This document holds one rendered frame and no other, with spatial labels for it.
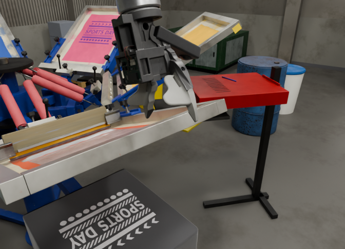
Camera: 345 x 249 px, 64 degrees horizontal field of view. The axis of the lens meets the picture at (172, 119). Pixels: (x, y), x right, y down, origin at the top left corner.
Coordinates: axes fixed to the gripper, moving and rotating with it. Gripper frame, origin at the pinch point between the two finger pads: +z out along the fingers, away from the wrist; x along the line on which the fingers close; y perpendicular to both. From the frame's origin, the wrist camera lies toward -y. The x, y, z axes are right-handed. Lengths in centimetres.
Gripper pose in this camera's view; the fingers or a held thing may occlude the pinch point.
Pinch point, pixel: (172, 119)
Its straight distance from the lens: 53.7
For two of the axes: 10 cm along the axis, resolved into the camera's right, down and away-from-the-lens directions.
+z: 2.0, 9.6, 2.2
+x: 6.3, 0.4, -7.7
